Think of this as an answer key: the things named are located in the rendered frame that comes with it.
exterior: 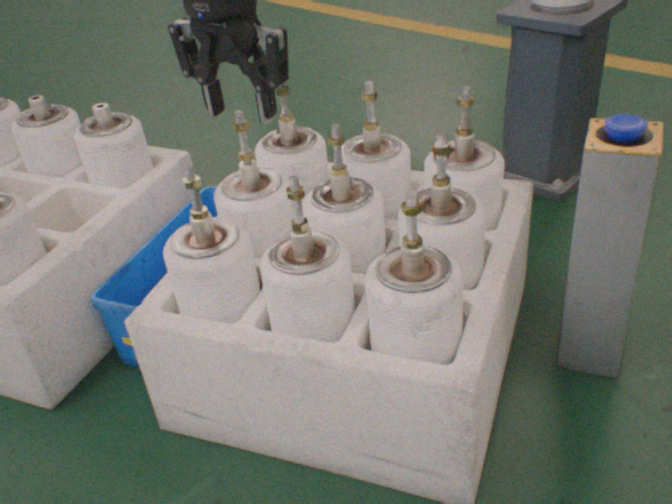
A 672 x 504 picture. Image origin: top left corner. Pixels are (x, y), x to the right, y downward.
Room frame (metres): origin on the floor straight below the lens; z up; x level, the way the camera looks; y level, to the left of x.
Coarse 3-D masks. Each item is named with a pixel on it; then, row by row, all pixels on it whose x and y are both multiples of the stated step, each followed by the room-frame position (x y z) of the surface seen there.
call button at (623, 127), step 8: (608, 120) 0.67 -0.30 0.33; (616, 120) 0.66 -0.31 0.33; (624, 120) 0.66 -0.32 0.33; (632, 120) 0.66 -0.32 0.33; (640, 120) 0.66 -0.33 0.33; (608, 128) 0.66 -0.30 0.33; (616, 128) 0.65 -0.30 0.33; (624, 128) 0.65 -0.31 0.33; (632, 128) 0.64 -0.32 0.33; (640, 128) 0.64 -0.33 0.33; (616, 136) 0.65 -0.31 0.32; (624, 136) 0.64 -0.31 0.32; (632, 136) 0.64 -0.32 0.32; (640, 136) 0.65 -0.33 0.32
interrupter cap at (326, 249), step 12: (276, 240) 0.63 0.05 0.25; (288, 240) 0.63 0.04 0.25; (324, 240) 0.62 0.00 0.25; (276, 252) 0.61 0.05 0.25; (288, 252) 0.61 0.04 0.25; (324, 252) 0.60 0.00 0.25; (336, 252) 0.59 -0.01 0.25; (276, 264) 0.59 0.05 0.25; (288, 264) 0.58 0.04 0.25; (300, 264) 0.58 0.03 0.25; (312, 264) 0.58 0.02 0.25; (324, 264) 0.58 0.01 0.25
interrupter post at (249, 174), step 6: (240, 162) 0.77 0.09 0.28; (252, 162) 0.76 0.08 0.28; (240, 168) 0.76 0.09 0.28; (246, 168) 0.75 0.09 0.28; (252, 168) 0.75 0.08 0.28; (240, 174) 0.76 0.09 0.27; (246, 174) 0.75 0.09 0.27; (252, 174) 0.75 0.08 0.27; (258, 174) 0.76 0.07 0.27; (246, 180) 0.75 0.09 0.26; (252, 180) 0.75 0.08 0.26; (258, 180) 0.76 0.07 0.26; (246, 186) 0.75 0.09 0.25; (252, 186) 0.75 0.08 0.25; (258, 186) 0.76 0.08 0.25
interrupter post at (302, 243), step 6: (294, 234) 0.60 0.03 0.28; (300, 234) 0.60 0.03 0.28; (306, 234) 0.60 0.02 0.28; (294, 240) 0.60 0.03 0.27; (300, 240) 0.59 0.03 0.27; (306, 240) 0.60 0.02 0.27; (312, 240) 0.60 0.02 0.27; (294, 246) 0.60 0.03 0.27; (300, 246) 0.60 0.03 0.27; (306, 246) 0.60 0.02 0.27; (312, 246) 0.60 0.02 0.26; (294, 252) 0.60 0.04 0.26; (300, 252) 0.60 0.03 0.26; (306, 252) 0.60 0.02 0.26; (312, 252) 0.60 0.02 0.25; (300, 258) 0.60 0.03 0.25; (306, 258) 0.59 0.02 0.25
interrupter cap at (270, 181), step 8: (264, 168) 0.79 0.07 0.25; (232, 176) 0.78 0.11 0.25; (240, 176) 0.78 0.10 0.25; (264, 176) 0.78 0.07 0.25; (272, 176) 0.77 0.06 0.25; (280, 176) 0.77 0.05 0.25; (224, 184) 0.77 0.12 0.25; (232, 184) 0.76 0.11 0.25; (240, 184) 0.77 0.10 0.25; (264, 184) 0.76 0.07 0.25; (272, 184) 0.75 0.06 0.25; (280, 184) 0.75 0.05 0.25; (224, 192) 0.74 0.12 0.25; (232, 192) 0.74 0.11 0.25; (240, 192) 0.74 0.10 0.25; (248, 192) 0.74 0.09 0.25; (256, 192) 0.74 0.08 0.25; (264, 192) 0.74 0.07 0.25; (272, 192) 0.73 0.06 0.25; (240, 200) 0.73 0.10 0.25; (248, 200) 0.72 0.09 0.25
